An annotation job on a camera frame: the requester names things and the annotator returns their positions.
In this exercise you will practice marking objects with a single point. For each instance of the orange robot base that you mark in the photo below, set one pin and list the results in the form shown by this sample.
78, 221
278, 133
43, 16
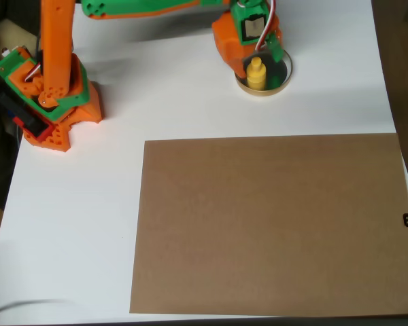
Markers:
85, 108

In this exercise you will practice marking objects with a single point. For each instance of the small yellow plastic knob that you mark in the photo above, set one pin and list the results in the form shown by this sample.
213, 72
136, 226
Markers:
256, 76

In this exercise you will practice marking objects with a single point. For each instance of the small black tag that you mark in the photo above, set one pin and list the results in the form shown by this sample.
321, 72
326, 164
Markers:
407, 219

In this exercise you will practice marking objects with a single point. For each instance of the brown rectangular board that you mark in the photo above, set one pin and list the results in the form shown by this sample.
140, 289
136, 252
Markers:
275, 220

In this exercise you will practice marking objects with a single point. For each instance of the green orange robot arm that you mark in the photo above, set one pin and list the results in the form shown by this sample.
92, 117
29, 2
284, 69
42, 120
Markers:
54, 51

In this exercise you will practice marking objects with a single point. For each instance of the beige cardboard box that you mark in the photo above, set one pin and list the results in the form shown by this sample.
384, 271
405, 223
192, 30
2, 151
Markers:
17, 34

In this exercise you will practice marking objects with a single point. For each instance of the round dish gold rim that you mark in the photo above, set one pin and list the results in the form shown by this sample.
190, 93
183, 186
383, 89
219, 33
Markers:
258, 93

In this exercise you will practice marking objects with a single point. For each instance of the orange gripper black servo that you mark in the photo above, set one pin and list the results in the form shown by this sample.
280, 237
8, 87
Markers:
228, 51

